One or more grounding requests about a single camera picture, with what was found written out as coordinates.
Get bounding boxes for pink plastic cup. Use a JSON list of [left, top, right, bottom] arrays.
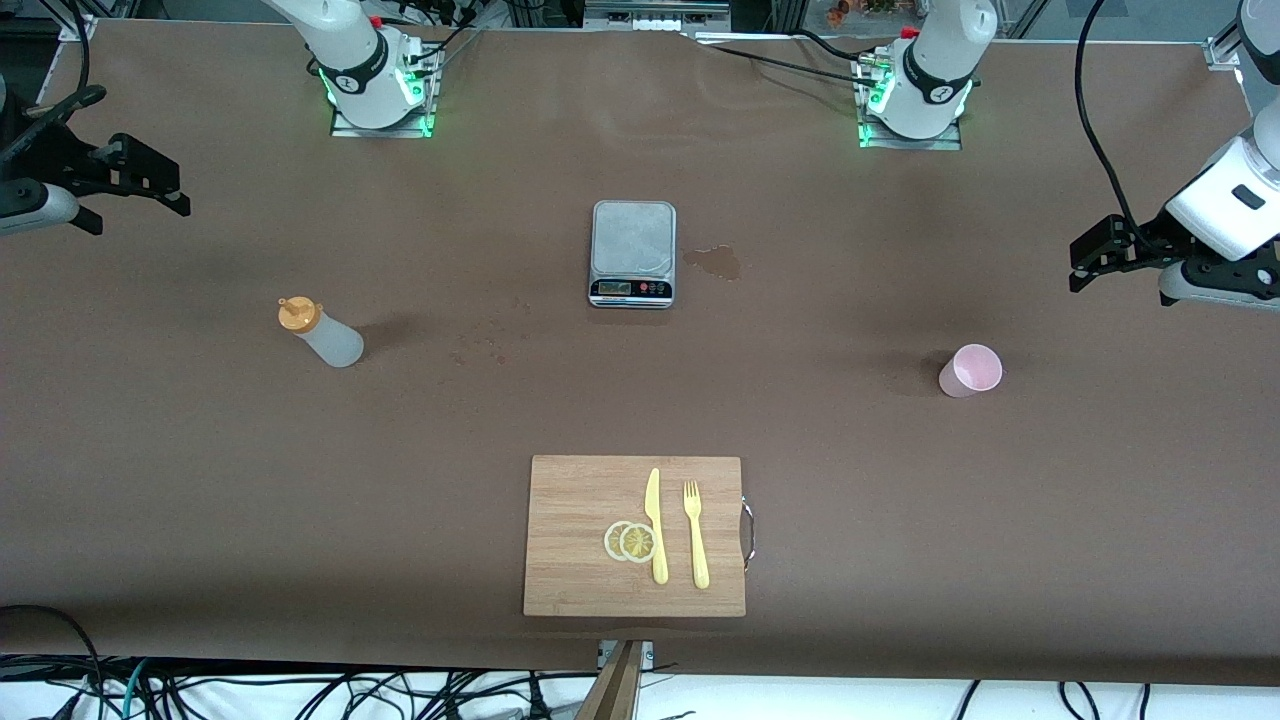
[[938, 343, 1004, 399]]

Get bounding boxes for clear sauce bottle orange cap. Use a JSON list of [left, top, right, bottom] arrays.
[[278, 296, 365, 369]]

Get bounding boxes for brown table cover sheet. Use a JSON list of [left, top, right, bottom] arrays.
[[0, 18, 1280, 687]]

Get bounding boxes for orange toy items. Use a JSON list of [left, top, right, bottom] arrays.
[[824, 0, 906, 28]]

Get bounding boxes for silver digital kitchen scale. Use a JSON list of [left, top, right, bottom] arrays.
[[587, 200, 678, 310]]

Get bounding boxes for yellow plastic fork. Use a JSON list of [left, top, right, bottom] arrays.
[[682, 480, 711, 590]]

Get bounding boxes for yellow plastic knife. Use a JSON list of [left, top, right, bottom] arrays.
[[644, 467, 670, 586]]

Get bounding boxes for wooden cutting board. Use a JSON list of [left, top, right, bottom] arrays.
[[522, 455, 748, 618]]

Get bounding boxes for wooden beam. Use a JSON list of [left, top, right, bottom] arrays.
[[575, 640, 646, 720]]

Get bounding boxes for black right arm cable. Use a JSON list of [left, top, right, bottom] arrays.
[[0, 85, 107, 151]]

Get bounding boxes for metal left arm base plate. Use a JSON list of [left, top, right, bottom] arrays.
[[858, 50, 964, 152]]

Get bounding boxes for teal cable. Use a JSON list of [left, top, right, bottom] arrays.
[[118, 658, 153, 720]]

